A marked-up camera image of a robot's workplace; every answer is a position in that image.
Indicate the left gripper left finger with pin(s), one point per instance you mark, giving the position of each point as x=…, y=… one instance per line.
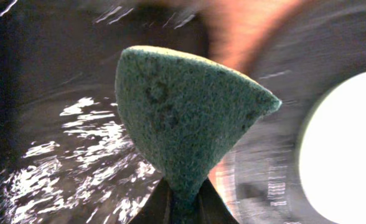
x=157, y=209

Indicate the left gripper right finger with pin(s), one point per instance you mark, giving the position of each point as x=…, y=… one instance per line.
x=210, y=207

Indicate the green scrubbing sponge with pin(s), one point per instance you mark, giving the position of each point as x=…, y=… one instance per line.
x=184, y=112

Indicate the mint green plate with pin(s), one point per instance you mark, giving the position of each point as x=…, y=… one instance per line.
x=332, y=153

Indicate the black rectangular tray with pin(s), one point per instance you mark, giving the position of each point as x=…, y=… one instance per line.
x=65, y=156

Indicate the round black serving tray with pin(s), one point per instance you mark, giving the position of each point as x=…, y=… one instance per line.
x=320, y=45

